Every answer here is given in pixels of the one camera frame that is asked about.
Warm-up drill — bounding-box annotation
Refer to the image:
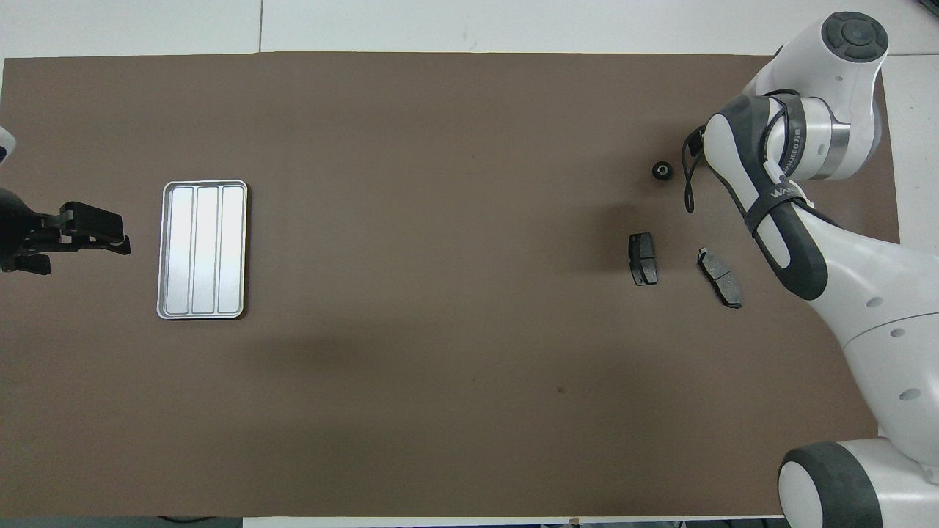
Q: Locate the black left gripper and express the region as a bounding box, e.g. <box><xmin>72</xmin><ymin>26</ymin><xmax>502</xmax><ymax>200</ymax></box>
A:
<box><xmin>0</xmin><ymin>188</ymin><xmax>131</xmax><ymax>274</ymax></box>

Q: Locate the silver metal tray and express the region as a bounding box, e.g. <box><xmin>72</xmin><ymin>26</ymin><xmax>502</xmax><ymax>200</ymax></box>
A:
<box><xmin>156</xmin><ymin>180</ymin><xmax>249</xmax><ymax>320</ymax></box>

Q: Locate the brown table mat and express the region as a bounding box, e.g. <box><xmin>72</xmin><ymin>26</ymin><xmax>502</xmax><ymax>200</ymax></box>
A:
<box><xmin>0</xmin><ymin>51</ymin><xmax>932</xmax><ymax>518</ymax></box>

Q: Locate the short grey brake pad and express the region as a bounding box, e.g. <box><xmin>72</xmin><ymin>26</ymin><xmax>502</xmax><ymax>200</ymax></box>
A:
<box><xmin>627</xmin><ymin>232</ymin><xmax>659</xmax><ymax>287</ymax></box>

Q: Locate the long grey brake pad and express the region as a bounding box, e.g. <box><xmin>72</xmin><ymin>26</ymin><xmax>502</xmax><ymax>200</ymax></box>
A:
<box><xmin>697</xmin><ymin>248</ymin><xmax>743</xmax><ymax>310</ymax></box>

